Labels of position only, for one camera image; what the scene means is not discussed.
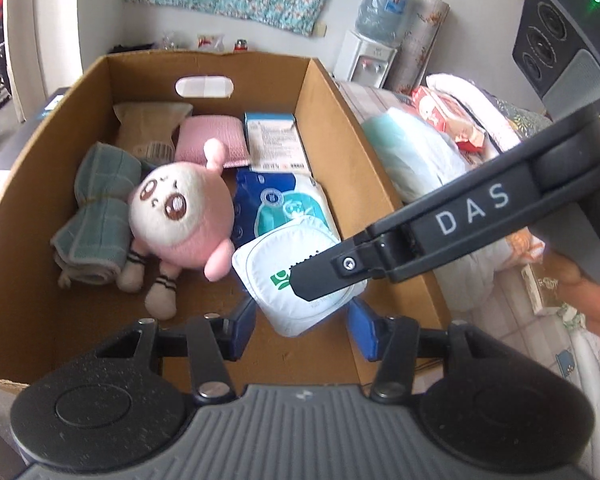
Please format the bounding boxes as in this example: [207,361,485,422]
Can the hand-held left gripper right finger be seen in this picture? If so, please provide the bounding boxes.
[346,297,514,405]

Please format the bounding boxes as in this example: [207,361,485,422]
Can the cardboard box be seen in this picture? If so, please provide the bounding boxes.
[0,52,455,396]

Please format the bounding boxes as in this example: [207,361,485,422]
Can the pink knit cloth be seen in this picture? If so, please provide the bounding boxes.
[174,115,248,170]

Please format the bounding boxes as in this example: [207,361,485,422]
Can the white plastic bag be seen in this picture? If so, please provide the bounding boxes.
[361,106,546,273]

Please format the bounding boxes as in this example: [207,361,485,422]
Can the blue water jug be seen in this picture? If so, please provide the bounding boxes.
[355,0,417,50]

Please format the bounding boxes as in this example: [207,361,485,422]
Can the green leaf-print pillow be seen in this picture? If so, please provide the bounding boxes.
[495,97,553,141]

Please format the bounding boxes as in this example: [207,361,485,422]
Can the clear plastic bags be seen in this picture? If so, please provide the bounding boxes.
[157,30,227,54]

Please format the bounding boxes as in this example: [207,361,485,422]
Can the white quilted blanket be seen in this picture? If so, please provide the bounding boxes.
[425,72,523,153]

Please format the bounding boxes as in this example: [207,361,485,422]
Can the rolled floral mat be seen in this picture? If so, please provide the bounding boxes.
[384,0,452,95]

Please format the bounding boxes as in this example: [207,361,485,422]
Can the white water dispenser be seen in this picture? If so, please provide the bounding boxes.
[334,30,399,89]

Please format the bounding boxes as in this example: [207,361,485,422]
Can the plaid printed tablecloth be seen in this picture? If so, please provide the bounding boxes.
[337,80,600,413]

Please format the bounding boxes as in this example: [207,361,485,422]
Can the white wipes pack green logo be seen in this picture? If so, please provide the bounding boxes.
[231,217,370,339]

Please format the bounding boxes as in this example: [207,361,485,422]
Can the teal towel bundle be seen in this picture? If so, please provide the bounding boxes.
[50,141,145,289]

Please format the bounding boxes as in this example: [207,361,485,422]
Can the pink plush toy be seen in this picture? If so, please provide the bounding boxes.
[117,138,237,322]

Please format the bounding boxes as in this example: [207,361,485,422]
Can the red wet wipes pack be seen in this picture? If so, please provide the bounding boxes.
[409,85,487,155]

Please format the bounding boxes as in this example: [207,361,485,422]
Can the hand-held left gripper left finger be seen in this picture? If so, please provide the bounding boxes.
[92,297,258,405]

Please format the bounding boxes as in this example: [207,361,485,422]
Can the white and blue carton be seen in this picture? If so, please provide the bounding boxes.
[243,111,312,173]

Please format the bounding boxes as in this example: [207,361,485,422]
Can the beige tissue pack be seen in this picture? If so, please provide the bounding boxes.
[112,101,196,162]

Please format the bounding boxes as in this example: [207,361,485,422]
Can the blue wet wipes pack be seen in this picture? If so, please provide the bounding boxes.
[231,167,342,251]

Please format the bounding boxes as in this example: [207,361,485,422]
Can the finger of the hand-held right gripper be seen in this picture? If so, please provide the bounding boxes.
[290,232,396,304]

